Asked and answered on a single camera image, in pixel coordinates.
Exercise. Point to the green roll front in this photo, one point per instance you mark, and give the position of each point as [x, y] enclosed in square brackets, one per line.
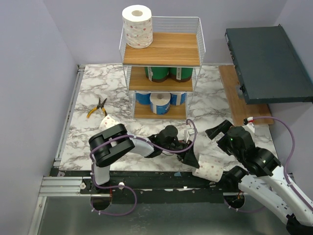
[180, 74]

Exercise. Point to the pink dotted roll front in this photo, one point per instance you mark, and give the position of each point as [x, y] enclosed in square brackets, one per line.
[211, 168]

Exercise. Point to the dark green metal box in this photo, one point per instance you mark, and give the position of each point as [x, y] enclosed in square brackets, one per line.
[268, 67]

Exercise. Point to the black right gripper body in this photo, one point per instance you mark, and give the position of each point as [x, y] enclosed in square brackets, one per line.
[222, 138]

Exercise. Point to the green roll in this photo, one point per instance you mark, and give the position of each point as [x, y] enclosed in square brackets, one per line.
[180, 74]
[157, 74]

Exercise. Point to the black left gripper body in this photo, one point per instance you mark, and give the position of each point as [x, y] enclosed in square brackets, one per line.
[176, 145]

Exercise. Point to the pink dotted roll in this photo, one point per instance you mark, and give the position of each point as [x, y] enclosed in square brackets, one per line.
[108, 122]
[211, 168]
[137, 25]

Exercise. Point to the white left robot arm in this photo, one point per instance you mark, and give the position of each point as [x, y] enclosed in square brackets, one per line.
[110, 145]

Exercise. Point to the yellow handled pliers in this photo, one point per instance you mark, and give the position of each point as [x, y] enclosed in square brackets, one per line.
[100, 106]

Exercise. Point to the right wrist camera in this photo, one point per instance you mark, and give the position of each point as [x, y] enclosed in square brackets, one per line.
[248, 124]

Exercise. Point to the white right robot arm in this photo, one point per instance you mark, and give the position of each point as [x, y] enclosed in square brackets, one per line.
[264, 178]

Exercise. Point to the green roll back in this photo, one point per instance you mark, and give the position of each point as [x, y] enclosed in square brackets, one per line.
[157, 74]

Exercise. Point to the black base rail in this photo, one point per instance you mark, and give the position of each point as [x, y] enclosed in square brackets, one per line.
[148, 187]

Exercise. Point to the blue paper roll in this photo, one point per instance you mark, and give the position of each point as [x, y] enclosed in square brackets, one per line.
[177, 98]

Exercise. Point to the white wire wooden shelf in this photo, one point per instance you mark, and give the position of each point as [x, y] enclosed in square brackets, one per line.
[177, 42]

